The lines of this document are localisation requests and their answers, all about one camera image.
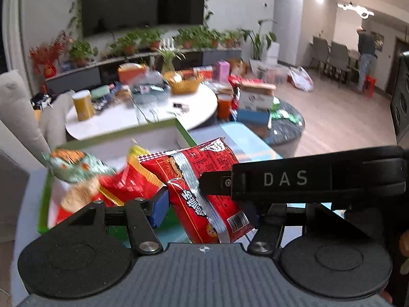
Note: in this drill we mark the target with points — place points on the orange jar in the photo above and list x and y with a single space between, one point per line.
224 107

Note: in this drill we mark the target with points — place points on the white and blue carton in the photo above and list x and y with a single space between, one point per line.
255 99

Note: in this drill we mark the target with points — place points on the clear glass cup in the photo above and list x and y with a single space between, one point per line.
147 112

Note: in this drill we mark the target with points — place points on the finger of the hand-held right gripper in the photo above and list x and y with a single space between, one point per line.
219 183

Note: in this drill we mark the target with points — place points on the yellow woven basket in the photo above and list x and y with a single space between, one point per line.
185 86

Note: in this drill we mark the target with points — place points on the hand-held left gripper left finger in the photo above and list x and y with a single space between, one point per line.
159 208

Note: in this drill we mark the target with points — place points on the red noodle packet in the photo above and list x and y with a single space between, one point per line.
198 211

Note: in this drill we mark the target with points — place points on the white round table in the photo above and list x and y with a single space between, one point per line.
191 108

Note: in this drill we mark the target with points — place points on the grey armchair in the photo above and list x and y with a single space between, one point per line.
19 128

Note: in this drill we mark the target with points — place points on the white ceiling lamp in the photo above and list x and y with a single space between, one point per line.
356 9

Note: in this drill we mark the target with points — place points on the tall large-leaf plant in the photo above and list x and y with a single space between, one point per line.
258 41

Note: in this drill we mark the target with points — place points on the black and white cloth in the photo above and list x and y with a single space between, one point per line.
43 100

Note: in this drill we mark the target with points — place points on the red stool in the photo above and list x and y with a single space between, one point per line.
370 86

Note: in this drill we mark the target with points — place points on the potted green plant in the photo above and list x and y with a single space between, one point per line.
126 43
230 38
153 38
212 36
81 52
188 38

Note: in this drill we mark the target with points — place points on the mint green case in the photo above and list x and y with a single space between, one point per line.
100 92

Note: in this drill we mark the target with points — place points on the red yellow striped snack packet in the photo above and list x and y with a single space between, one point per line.
137 179

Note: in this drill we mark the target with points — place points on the dark panel with round holes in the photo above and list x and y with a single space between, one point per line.
401 96

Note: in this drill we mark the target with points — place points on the white plastic bag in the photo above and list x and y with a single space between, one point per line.
300 78

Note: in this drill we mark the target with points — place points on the green nut snack packet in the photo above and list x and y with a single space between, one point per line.
76 166

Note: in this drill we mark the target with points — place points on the orange box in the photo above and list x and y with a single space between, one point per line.
132 75

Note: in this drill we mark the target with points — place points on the green gift box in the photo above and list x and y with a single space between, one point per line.
185 137

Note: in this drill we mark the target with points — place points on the yellow can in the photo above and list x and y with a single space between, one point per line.
83 107

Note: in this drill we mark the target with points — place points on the grey dining chair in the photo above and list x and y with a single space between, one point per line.
319 51
340 60

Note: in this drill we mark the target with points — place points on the grass plant in glass vase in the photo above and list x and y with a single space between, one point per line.
167 60

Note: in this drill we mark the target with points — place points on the pink box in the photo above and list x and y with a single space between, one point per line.
222 72

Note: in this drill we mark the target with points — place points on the dark marble round table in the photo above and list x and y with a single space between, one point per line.
287 134

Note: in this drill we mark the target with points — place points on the clear storage bin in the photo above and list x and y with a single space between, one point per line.
271 73

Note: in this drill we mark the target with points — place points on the red cake snack packet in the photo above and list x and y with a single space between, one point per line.
80 198

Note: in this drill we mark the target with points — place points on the grey television cabinet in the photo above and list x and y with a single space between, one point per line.
76 76

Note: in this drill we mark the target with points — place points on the black television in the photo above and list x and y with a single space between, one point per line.
143 0

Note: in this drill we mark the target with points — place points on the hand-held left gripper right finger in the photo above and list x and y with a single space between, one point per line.
271 227

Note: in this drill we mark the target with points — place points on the red berry branches in vase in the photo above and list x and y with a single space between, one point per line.
48 54

